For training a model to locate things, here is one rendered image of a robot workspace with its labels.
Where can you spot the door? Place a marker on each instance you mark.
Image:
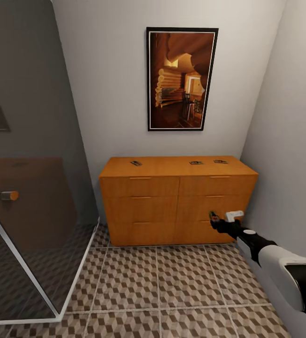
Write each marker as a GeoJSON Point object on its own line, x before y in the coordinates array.
{"type": "Point", "coordinates": [19, 297]}
{"type": "Point", "coordinates": [47, 204]}

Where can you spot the cabinet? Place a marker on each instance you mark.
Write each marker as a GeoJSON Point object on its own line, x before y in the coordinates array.
{"type": "Point", "coordinates": [165, 201]}

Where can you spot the shower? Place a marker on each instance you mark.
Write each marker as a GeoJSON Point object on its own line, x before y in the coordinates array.
{"type": "Point", "coordinates": [22, 262]}

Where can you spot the picture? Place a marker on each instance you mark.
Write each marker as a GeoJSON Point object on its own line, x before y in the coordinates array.
{"type": "Point", "coordinates": [179, 69]}

